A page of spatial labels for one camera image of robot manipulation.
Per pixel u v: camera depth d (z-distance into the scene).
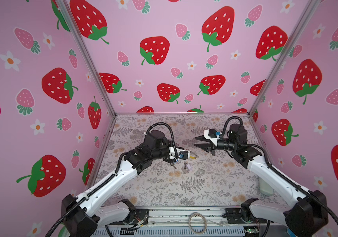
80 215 0.38
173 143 0.55
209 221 0.73
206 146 0.64
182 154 0.57
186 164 0.93
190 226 0.70
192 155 0.68
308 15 0.70
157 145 0.55
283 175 0.46
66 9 0.69
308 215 0.39
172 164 0.93
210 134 0.58
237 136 0.56
